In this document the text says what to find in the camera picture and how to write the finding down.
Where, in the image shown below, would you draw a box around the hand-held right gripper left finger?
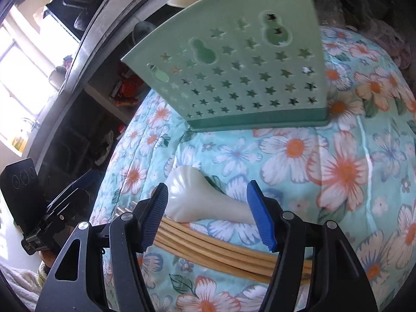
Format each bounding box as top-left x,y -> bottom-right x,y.
36,184 -> 170,312

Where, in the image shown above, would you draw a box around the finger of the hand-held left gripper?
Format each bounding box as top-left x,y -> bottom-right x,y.
45,189 -> 92,217
54,168 -> 100,203

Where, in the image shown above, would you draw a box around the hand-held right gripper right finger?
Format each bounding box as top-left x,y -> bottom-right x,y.
246,180 -> 379,312

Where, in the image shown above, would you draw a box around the white ceramic soup spoon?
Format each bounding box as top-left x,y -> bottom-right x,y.
164,165 -> 257,225

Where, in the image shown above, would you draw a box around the green star-cutout utensil holder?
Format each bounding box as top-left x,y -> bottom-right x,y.
120,0 -> 330,132

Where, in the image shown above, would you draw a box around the yellow jar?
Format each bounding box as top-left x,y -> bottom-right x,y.
11,130 -> 30,154

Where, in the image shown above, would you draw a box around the floral light blue blanket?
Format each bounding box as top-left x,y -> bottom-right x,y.
89,24 -> 416,312

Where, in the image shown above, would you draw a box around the red packets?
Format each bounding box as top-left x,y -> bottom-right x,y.
110,68 -> 144,108

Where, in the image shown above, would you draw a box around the window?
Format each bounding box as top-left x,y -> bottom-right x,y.
0,6 -> 82,157

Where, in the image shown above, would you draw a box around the grey stone counter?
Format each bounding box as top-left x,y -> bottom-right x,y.
28,0 -> 196,176

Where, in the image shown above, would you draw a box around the dark ladle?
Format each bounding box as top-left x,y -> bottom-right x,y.
133,21 -> 157,45

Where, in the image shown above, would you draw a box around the black gas stove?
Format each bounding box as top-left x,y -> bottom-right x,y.
44,0 -> 111,43

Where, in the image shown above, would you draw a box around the purple plastic bag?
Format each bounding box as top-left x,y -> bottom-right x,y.
364,19 -> 415,70

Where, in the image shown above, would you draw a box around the clear plastic bag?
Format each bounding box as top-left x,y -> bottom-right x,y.
312,0 -> 355,28

